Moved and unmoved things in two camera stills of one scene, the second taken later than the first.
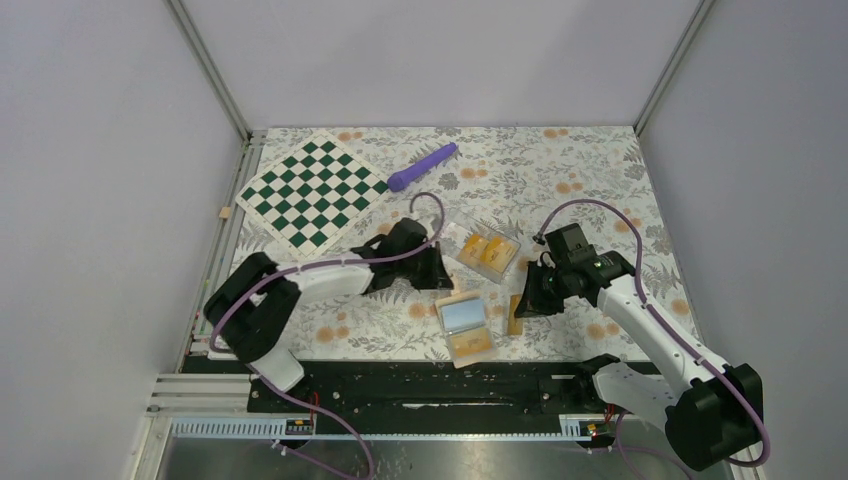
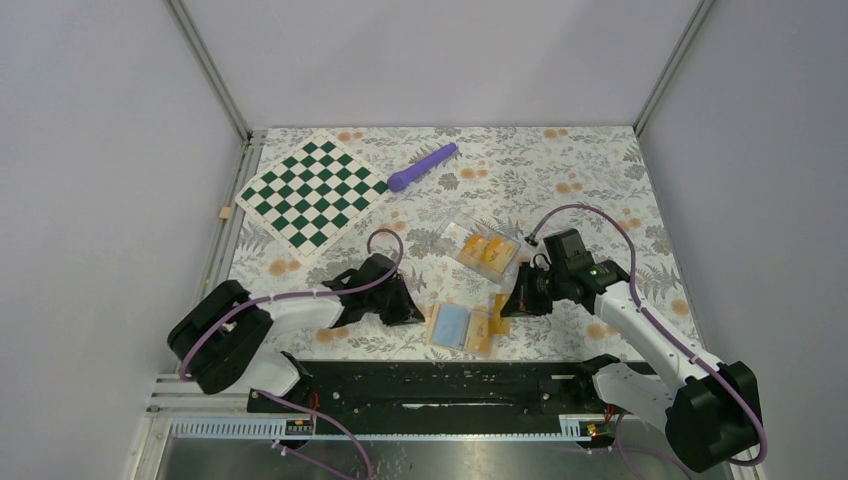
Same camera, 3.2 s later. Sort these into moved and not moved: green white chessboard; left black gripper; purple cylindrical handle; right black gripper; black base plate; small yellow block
Moved: left black gripper; small yellow block
Not moved: purple cylindrical handle; black base plate; right black gripper; green white chessboard
